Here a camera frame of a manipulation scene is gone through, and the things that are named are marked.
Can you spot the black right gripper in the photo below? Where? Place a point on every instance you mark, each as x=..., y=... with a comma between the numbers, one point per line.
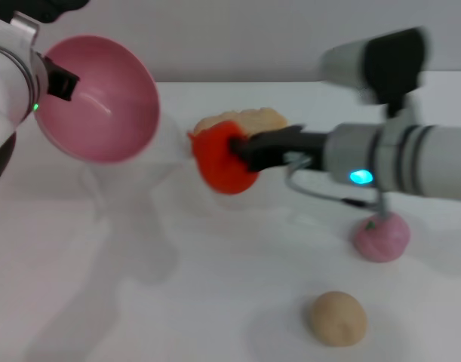
x=290, y=147

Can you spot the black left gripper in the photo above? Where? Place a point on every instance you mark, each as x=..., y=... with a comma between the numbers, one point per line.
x=52, y=68

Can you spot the orange toy fruit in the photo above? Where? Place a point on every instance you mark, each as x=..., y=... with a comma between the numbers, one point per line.
x=215, y=162

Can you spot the pink plastic bowl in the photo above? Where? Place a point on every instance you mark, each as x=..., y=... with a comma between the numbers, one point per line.
x=105, y=113

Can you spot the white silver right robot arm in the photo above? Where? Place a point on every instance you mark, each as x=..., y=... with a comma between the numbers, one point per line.
x=415, y=162

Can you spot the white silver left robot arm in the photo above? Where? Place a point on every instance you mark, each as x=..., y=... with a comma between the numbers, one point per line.
x=7, y=86

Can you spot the long beige bread loaf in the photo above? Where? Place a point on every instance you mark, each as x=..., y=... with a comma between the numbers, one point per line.
x=260, y=118

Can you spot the pink toy peach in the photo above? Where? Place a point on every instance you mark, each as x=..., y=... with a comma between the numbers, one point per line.
x=381, y=239

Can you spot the round beige bun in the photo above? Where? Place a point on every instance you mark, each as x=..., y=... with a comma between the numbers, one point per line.
x=337, y=318

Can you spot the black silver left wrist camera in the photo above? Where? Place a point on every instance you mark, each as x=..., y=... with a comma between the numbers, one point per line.
x=41, y=9

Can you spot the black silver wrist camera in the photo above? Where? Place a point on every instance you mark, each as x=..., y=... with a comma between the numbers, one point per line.
x=388, y=64
x=41, y=9

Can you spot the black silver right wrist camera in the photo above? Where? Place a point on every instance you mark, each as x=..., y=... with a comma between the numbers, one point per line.
x=388, y=64

